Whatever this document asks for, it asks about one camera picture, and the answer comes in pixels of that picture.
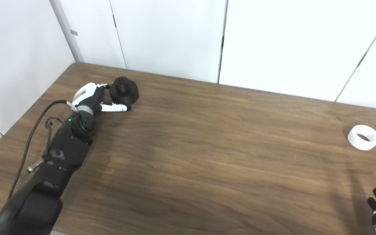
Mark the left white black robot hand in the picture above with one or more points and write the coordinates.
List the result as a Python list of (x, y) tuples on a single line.
[(88, 96)]

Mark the round black plastic part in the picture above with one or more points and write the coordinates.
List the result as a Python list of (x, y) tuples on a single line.
[(124, 91)]

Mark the small grey wall tag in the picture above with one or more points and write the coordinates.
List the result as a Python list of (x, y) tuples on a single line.
[(74, 32)]

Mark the grey vertical wall post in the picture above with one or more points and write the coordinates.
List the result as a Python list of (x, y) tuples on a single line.
[(65, 31)]

